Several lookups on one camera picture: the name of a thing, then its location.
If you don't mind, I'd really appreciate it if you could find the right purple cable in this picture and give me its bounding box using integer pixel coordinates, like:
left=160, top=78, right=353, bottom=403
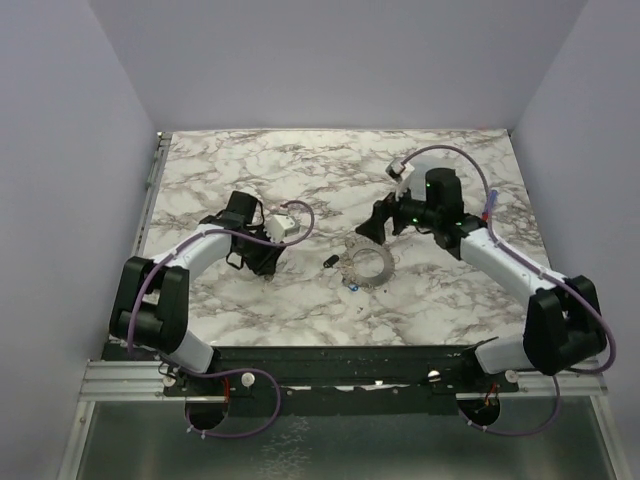
left=399, top=144, right=617, bottom=439

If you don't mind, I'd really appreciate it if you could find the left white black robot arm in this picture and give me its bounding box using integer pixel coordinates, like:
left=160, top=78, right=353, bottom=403
left=109, top=191, right=284, bottom=395

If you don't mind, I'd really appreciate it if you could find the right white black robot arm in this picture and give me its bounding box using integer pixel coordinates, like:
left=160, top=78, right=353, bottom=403
left=355, top=168, right=607, bottom=391

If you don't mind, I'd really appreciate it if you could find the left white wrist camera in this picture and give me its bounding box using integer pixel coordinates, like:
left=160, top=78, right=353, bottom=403
left=264, top=213, right=300, bottom=243

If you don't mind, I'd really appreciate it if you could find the clear plastic screw box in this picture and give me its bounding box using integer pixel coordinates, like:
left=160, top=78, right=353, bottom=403
left=408, top=156, right=446, bottom=201

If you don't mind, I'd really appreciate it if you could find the purple cable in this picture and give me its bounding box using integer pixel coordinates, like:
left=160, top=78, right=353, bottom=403
left=123, top=200, right=316, bottom=441
left=399, top=144, right=617, bottom=439

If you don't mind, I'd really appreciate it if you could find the aluminium rail frame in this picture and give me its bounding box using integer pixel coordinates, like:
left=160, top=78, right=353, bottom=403
left=62, top=130, right=619, bottom=479

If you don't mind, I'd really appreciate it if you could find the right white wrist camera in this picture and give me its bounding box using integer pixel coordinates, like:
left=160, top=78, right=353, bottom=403
left=385, top=160, right=414, bottom=200

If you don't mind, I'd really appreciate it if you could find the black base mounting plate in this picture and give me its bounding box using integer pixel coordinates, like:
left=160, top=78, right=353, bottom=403
left=164, top=346, right=518, bottom=417

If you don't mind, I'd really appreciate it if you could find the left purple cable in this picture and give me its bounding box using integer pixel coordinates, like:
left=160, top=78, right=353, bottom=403
left=123, top=200, right=316, bottom=441

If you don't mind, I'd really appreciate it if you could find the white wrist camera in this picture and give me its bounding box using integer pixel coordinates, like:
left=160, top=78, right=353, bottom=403
left=385, top=160, right=414, bottom=200
left=264, top=213, right=300, bottom=243

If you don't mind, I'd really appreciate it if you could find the perforated metal ring disc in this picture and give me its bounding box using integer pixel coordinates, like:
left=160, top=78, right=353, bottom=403
left=338, top=239, right=396, bottom=289

